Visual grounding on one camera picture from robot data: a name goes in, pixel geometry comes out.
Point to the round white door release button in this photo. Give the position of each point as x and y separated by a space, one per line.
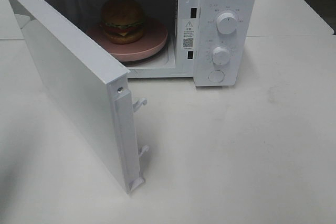
216 76

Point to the pink round plate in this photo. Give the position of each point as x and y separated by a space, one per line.
154 39

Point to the white microwave door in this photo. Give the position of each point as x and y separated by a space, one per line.
88 84

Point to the burger with lettuce and tomato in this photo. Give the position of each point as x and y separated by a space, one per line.
123 21

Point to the glass microwave turntable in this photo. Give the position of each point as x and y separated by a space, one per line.
157 59

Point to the white lower timer knob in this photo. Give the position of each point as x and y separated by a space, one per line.
221 55

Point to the white warning label sticker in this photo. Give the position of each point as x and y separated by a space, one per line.
188 33

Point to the white microwave oven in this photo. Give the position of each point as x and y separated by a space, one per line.
196 63

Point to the white upper microwave knob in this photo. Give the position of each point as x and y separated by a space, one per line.
226 22

